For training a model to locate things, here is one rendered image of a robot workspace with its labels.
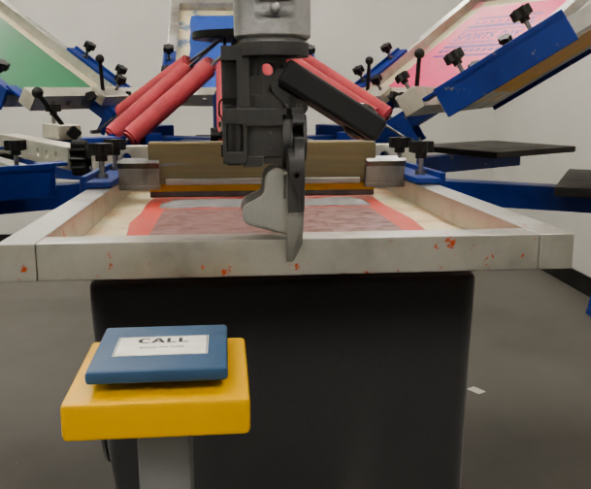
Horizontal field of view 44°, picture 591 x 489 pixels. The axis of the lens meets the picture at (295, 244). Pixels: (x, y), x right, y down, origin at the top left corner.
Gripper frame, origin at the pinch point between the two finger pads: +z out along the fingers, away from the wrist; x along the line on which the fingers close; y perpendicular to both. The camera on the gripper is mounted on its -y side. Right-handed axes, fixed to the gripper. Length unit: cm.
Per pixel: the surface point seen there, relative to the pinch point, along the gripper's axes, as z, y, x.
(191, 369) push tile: 4.3, 9.7, 23.8
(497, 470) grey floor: 97, -75, -129
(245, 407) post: 6.7, 6.0, 25.4
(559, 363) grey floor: 95, -135, -213
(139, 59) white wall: -49, 67, -470
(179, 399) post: 6.0, 10.5, 25.1
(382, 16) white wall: -79, -110, -469
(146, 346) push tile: 4.1, 13.3, 19.2
